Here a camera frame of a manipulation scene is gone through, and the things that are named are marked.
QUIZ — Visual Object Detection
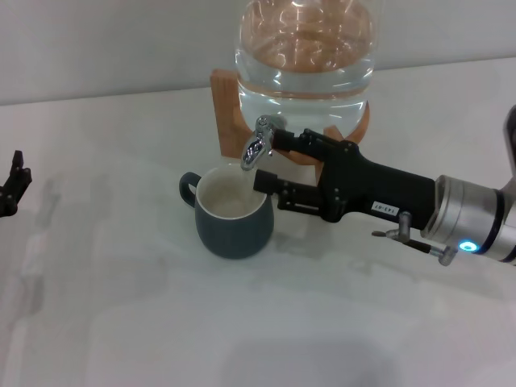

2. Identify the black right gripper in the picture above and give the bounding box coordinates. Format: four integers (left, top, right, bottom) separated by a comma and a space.
252, 127, 439, 231

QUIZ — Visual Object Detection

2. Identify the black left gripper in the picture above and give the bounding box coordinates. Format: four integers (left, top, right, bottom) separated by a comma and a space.
0, 150, 33, 219

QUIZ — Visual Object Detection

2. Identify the chrome faucet tap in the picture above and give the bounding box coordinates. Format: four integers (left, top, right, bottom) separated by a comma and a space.
240, 114, 284, 173

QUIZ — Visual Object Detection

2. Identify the dark grey ceramic cup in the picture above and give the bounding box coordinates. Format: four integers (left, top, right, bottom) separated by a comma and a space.
178, 165, 277, 260

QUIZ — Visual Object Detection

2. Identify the glass water dispenser jar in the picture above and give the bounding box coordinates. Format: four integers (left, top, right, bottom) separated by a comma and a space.
233, 0, 378, 143

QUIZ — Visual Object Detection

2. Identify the wooden dispenser stand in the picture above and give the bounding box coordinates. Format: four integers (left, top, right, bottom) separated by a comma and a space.
210, 68, 371, 189

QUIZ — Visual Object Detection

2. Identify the metal cable connector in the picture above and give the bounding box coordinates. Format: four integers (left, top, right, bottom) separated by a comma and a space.
372, 211, 459, 268

